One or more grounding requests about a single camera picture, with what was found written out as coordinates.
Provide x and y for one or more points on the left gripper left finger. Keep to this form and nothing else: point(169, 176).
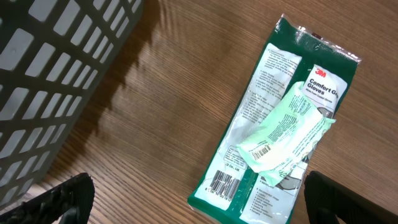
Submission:
point(70, 203)

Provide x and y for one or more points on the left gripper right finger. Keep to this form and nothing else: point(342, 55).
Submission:
point(329, 202)

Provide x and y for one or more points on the light green wipes packet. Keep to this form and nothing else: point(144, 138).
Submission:
point(285, 136)

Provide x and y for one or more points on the green sponge pack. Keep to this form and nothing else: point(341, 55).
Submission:
point(229, 191)

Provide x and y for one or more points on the grey plastic mesh basket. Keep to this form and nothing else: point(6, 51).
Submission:
point(53, 55)

